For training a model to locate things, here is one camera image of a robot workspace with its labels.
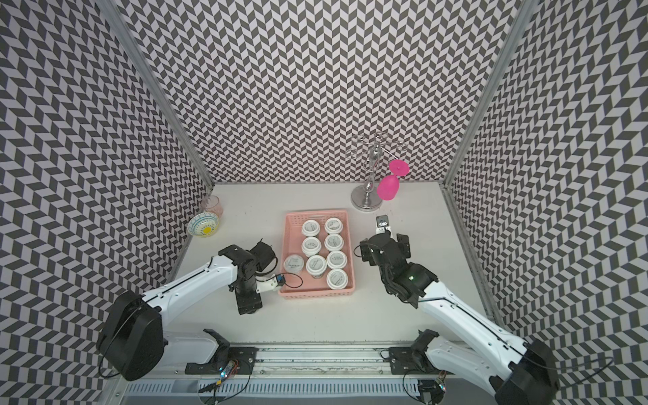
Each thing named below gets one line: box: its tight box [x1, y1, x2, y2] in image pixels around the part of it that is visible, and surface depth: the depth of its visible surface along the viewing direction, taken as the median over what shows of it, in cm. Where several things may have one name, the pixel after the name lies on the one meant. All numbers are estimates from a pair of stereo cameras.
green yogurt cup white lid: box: [324, 217, 344, 235], surface depth 98 cm
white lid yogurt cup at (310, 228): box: [301, 219, 321, 238], surface depth 96 cm
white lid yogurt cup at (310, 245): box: [301, 236, 323, 258], surface depth 91 cm
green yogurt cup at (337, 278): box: [325, 268, 349, 290], surface depth 84 cm
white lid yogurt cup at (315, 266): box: [305, 254, 328, 280], surface depth 86 cm
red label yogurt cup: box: [326, 250, 348, 270], surface depth 88 cm
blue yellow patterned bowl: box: [186, 211, 220, 238], surface depth 104 cm
